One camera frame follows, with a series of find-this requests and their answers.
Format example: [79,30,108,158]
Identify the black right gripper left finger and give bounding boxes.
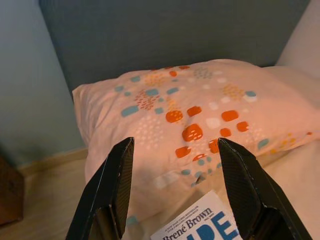
[68,136,136,240]

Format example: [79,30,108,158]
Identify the white book with blue letters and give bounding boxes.
[149,189,241,240]

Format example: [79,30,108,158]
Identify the pink pillow with coloured dots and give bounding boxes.
[72,58,320,226]

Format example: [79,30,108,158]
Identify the brown wooden nightstand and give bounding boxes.
[0,147,25,228]

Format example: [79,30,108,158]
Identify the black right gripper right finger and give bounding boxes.
[217,137,313,240]

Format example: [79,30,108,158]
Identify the teal upholstered headboard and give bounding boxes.
[38,0,311,101]

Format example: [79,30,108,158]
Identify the mattress with beige sheet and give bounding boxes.
[124,65,320,240]

